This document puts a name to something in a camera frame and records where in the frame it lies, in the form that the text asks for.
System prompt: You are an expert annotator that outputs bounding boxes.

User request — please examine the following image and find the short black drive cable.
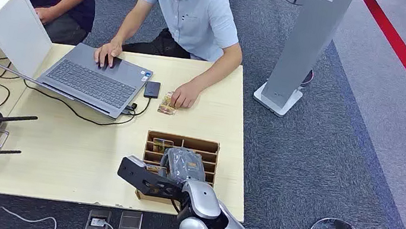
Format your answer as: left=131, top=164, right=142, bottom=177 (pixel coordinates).
left=121, top=93, right=153, bottom=120

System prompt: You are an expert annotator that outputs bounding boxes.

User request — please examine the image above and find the black external drive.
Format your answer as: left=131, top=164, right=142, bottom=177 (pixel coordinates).
left=143, top=80, right=162, bottom=100

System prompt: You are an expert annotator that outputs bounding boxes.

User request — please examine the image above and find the long black laptop cable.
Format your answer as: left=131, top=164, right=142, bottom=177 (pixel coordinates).
left=18, top=79, right=139, bottom=131

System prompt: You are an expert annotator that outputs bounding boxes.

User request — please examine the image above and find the grey laptop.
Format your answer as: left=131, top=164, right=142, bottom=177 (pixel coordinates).
left=0, top=31, right=157, bottom=125

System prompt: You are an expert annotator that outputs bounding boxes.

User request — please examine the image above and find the grey kiosk stand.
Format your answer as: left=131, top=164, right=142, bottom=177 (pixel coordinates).
left=250, top=0, right=357, bottom=126

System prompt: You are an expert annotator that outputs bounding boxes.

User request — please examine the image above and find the person in light shirt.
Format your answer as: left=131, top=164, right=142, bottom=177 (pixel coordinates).
left=88, top=0, right=251, bottom=117

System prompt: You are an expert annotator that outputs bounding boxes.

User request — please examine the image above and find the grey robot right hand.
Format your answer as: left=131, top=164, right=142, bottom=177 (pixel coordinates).
left=157, top=144, right=210, bottom=188

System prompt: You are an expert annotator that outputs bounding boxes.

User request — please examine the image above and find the light-shirt person's right hand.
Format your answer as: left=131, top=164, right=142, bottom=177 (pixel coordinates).
left=92, top=38, right=124, bottom=71

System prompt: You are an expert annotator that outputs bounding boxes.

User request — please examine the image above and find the patterned card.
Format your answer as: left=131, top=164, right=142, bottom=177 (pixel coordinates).
left=157, top=91, right=180, bottom=117
left=151, top=138, right=175, bottom=156
left=145, top=163, right=169, bottom=176

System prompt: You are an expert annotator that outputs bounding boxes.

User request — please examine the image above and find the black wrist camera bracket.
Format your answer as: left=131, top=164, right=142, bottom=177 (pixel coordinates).
left=114, top=153, right=191, bottom=203

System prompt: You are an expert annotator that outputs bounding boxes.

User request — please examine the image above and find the floor power socket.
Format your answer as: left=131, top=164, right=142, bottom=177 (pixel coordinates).
left=84, top=208, right=113, bottom=229

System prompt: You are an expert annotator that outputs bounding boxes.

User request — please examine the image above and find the slotted cardboard card box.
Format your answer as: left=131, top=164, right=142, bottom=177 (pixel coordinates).
left=134, top=129, right=221, bottom=211

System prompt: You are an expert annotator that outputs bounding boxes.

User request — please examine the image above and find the light-shirt person's left hand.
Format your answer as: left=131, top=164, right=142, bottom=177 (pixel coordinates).
left=169, top=79, right=203, bottom=112

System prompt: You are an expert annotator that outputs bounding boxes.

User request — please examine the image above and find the metal floor plate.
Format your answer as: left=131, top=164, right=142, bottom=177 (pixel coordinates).
left=118, top=209, right=144, bottom=229

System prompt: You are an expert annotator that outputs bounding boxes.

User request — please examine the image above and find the dark-shirt person's hand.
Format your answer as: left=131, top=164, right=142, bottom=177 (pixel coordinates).
left=33, top=4, right=58, bottom=27

